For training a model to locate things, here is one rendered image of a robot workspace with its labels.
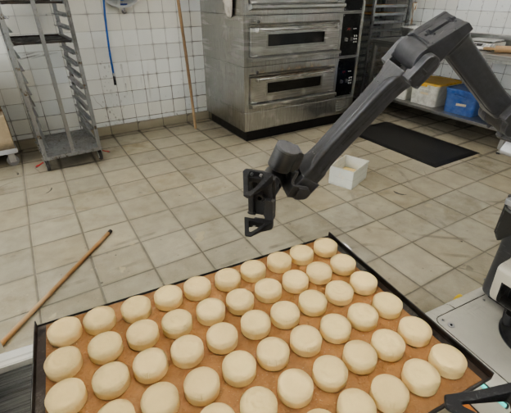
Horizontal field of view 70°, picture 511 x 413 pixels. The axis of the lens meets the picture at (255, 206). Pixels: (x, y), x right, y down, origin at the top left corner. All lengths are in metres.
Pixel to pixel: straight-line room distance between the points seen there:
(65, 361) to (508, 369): 1.38
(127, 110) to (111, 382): 3.99
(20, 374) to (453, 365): 0.66
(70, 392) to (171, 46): 4.12
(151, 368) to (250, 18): 3.39
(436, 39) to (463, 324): 1.14
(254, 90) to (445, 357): 3.37
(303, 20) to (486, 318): 3.15
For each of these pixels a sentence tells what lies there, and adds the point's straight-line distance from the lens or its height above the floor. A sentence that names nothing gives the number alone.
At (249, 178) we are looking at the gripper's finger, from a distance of 0.78.
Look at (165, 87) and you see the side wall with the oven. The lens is 4.51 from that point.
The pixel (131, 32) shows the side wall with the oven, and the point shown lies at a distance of 4.35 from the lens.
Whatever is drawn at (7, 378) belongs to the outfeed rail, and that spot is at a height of 0.87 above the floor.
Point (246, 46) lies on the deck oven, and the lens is 3.71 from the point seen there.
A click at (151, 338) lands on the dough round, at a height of 0.92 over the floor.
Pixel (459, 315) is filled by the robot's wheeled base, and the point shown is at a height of 0.28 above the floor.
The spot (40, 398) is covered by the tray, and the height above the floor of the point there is 0.90.
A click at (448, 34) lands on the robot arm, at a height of 1.32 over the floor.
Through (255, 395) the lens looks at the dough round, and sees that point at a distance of 0.55.
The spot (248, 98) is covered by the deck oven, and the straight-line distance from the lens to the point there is 3.80.
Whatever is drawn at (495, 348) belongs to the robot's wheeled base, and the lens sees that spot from 1.65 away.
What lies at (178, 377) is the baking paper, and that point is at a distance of 0.60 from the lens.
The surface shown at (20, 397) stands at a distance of 0.74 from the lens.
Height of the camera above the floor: 1.39
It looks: 31 degrees down
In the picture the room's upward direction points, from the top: straight up
